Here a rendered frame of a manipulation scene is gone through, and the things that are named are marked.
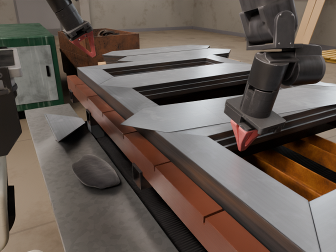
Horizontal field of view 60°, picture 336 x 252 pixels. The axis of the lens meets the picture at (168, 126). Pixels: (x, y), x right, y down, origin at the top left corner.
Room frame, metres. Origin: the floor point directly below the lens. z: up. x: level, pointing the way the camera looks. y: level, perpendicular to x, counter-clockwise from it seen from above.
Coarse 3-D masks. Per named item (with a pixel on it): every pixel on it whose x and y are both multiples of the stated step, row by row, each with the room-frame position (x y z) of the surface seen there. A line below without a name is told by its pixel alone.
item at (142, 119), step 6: (144, 108) 0.77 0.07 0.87; (138, 114) 0.72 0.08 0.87; (144, 114) 0.72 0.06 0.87; (150, 114) 0.72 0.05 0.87; (132, 120) 0.68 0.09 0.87; (138, 120) 0.68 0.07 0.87; (144, 120) 0.68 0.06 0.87; (150, 120) 0.68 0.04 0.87; (138, 126) 0.64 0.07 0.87; (144, 126) 0.64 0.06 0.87; (150, 126) 0.64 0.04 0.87; (156, 126) 0.64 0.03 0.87
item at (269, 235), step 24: (120, 72) 1.31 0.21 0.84; (144, 72) 1.36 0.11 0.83; (240, 72) 1.23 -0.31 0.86; (288, 120) 0.73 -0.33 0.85; (312, 120) 0.76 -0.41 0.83; (168, 144) 0.57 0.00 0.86; (192, 168) 0.48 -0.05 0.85; (216, 192) 0.42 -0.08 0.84; (240, 216) 0.36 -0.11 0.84; (264, 240) 0.32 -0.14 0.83; (288, 240) 0.29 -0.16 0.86
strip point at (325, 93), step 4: (304, 88) 0.97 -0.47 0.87; (308, 88) 0.97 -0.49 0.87; (312, 88) 0.97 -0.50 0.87; (316, 92) 0.93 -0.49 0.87; (320, 92) 0.93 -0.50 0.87; (324, 92) 0.93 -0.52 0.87; (328, 92) 0.93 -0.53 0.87; (332, 92) 0.93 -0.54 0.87; (328, 96) 0.88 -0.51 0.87; (332, 96) 0.88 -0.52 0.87
